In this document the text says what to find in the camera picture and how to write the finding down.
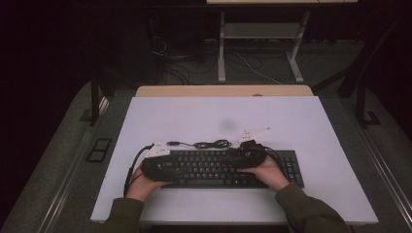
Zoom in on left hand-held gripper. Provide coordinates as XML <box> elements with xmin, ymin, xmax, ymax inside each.
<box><xmin>140</xmin><ymin>140</ymin><xmax>180</xmax><ymax>183</ymax></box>

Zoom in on person's left hand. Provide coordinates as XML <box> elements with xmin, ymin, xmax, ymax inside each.
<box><xmin>125</xmin><ymin>167</ymin><xmax>171</xmax><ymax>203</ymax></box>

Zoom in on black computer keyboard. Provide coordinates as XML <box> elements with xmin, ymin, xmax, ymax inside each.
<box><xmin>152</xmin><ymin>149</ymin><xmax>305</xmax><ymax>189</ymax></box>

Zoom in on black metal stand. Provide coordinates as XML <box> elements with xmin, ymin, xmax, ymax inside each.
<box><xmin>355</xmin><ymin>82</ymin><xmax>382</xmax><ymax>129</ymax></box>
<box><xmin>88</xmin><ymin>73</ymin><xmax>102</xmax><ymax>127</ymax></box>

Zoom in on person's right hand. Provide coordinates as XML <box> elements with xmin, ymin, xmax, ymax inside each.
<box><xmin>237</xmin><ymin>155</ymin><xmax>291</xmax><ymax>194</ymax></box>

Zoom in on black floor socket frame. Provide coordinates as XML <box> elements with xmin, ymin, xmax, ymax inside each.
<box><xmin>85</xmin><ymin>137</ymin><xmax>114</xmax><ymax>164</ymax></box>

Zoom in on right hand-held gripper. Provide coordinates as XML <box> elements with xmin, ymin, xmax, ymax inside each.
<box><xmin>225</xmin><ymin>126</ymin><xmax>272</xmax><ymax>171</ymax></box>

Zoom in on black floor cables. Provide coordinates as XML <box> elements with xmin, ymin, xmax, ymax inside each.
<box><xmin>151</xmin><ymin>34</ymin><xmax>219</xmax><ymax>85</ymax></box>

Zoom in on white metal desk frame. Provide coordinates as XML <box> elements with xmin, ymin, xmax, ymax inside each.
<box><xmin>217</xmin><ymin>11</ymin><xmax>311</xmax><ymax>84</ymax></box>

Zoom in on black keyboard cable with plug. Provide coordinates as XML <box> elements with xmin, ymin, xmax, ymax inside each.
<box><xmin>166</xmin><ymin>139</ymin><xmax>233</xmax><ymax>150</ymax></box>

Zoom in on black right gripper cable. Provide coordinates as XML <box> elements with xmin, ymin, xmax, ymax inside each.
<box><xmin>256</xmin><ymin>141</ymin><xmax>284</xmax><ymax>167</ymax></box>

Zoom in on white floor cable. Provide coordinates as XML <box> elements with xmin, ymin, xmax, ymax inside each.
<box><xmin>232</xmin><ymin>51</ymin><xmax>284</xmax><ymax>85</ymax></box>

